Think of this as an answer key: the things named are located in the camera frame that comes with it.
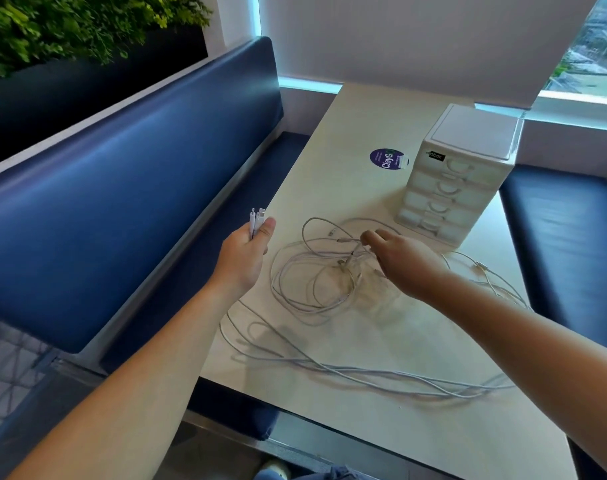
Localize person's right hand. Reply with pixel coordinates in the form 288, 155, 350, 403
361, 229, 452, 303

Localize person's left hand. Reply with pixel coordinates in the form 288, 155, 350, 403
211, 217, 277, 301

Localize tangle of white cables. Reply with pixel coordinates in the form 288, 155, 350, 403
271, 217, 402, 315

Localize white mini drawer cabinet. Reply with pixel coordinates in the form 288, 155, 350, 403
395, 103, 527, 248

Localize person's left forearm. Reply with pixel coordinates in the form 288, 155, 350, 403
8, 282, 244, 480

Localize person's right forearm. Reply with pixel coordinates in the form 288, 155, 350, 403
425, 272, 607, 475

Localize person's left white shoe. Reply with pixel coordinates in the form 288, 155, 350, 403
258, 459, 289, 480

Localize person's blue trousers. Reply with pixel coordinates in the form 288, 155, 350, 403
253, 464, 364, 480

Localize black planter box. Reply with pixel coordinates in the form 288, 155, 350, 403
0, 24, 209, 171

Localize round purple sticker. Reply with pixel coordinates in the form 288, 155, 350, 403
369, 147, 410, 171

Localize blue padded bench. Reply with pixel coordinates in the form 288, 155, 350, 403
498, 163, 607, 355
0, 36, 312, 480

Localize white table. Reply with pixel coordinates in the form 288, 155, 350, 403
198, 83, 579, 480

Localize white roller blind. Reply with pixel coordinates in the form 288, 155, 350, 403
258, 0, 602, 111

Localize glass window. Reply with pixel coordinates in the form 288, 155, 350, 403
543, 0, 607, 101

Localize green leafy plants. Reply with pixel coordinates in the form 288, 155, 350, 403
0, 0, 212, 135

